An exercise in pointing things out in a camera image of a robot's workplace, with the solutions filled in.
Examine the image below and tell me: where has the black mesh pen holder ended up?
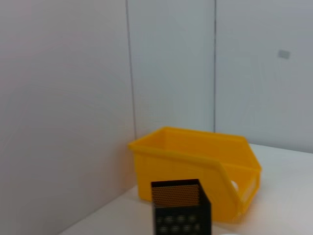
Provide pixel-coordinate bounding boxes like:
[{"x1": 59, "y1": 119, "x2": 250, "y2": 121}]
[{"x1": 150, "y1": 178, "x2": 212, "y2": 235}]

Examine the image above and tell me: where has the yellow plastic storage bin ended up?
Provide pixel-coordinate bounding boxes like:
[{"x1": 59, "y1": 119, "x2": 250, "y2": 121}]
[{"x1": 127, "y1": 126, "x2": 263, "y2": 225}]

